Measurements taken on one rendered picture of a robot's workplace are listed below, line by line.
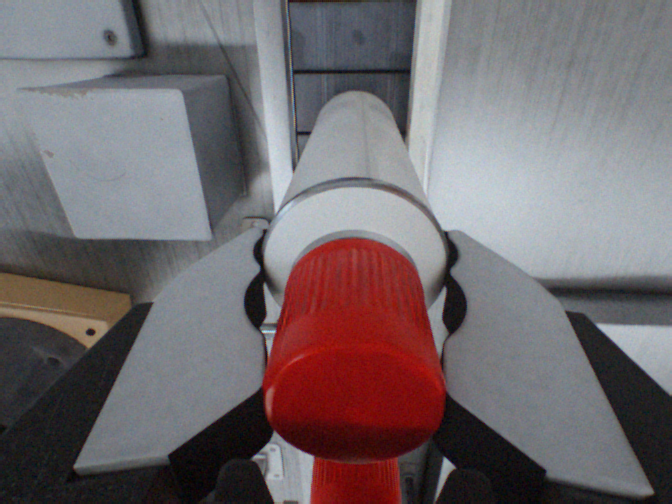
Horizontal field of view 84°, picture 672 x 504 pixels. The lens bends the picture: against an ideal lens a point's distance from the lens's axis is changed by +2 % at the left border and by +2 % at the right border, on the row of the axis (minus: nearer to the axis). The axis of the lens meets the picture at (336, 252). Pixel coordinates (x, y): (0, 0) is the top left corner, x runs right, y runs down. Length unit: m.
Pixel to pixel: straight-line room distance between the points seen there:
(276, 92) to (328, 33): 0.09
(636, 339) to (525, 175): 0.18
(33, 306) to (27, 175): 0.13
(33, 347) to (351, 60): 0.38
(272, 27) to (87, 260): 0.34
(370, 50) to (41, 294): 0.39
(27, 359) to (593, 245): 0.53
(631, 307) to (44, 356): 0.56
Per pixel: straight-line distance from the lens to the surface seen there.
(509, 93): 0.34
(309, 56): 0.27
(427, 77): 0.24
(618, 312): 0.44
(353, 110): 0.18
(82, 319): 0.45
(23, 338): 0.46
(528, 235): 0.39
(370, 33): 0.27
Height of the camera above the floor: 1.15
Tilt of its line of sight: 60 degrees down
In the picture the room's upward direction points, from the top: 174 degrees counter-clockwise
